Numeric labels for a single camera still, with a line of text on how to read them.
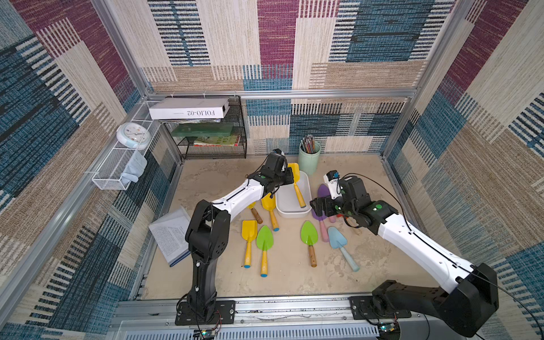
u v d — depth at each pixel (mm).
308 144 1028
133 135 752
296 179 943
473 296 389
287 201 992
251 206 992
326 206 700
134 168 682
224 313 733
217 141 1013
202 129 940
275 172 733
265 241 897
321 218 961
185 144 1159
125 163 674
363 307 732
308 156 1028
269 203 992
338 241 894
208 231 528
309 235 917
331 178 700
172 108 801
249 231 925
